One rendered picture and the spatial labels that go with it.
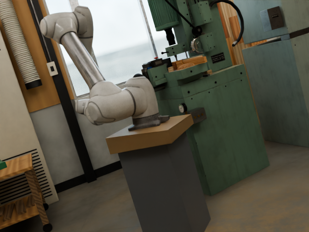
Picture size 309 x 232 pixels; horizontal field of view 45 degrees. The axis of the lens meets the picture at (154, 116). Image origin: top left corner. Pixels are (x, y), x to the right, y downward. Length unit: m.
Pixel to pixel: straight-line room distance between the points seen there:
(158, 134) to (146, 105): 0.22
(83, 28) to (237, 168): 1.44
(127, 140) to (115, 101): 0.21
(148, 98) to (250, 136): 1.09
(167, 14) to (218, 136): 0.92
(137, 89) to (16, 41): 1.96
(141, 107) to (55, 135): 2.03
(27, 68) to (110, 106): 1.92
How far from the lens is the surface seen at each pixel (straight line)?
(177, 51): 2.74
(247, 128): 2.83
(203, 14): 2.72
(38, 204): 2.98
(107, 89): 1.94
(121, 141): 1.96
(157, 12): 2.71
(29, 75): 3.71
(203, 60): 2.48
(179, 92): 2.54
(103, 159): 4.02
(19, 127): 3.59
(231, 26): 4.40
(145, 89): 2.01
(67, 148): 3.94
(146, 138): 1.89
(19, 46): 3.73
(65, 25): 2.21
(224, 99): 2.71
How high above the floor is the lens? 1.02
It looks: 8 degrees down
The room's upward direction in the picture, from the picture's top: 17 degrees counter-clockwise
